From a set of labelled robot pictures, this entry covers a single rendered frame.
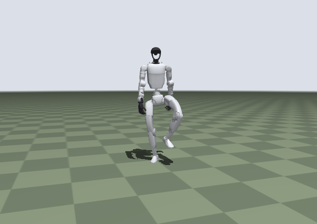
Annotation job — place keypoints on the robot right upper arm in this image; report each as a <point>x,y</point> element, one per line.
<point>143,74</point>

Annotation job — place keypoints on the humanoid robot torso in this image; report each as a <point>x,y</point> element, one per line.
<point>155,76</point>

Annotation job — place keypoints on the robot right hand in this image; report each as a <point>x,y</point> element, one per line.
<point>140,107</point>

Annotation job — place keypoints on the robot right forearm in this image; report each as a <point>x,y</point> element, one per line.
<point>141,92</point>

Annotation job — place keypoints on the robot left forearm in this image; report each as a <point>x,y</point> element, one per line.
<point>170,90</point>

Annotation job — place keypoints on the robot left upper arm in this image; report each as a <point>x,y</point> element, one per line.
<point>169,75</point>

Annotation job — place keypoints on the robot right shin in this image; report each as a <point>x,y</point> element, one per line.
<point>153,143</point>

